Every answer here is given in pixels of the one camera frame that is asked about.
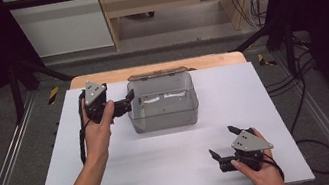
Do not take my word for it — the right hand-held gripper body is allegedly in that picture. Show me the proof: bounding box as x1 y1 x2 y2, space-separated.
214 124 278 178

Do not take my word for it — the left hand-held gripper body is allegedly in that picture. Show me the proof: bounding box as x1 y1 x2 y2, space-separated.
78 75 134 126

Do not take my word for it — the transparent grey lidded plastic box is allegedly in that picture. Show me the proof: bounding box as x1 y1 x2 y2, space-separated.
121 63 203 136

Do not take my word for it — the person's right hand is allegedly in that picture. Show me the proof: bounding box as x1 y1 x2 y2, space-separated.
225 123 287 185

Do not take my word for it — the person's left hand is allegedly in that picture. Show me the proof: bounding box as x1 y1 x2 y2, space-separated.
77 99 125 164

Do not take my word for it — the yellow black floor tape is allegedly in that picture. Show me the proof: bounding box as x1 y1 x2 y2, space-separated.
256 50 280 70
45 86 63 107

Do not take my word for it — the white partition panel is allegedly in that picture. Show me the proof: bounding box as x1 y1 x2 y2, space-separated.
1 0 116 63

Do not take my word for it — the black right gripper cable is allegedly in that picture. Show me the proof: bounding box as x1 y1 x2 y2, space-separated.
262 149 287 185

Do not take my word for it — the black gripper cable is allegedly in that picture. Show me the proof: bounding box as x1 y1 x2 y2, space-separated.
70 94 98 166
262 149 287 185

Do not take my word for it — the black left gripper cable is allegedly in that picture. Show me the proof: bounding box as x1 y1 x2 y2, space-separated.
70 94 98 166

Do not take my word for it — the black diagonal frame strut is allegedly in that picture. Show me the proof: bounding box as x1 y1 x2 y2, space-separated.
4 51 81 126
225 14 302 86

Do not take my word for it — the black floor cable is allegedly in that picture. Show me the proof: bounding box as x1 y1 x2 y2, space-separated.
258 29 329 184

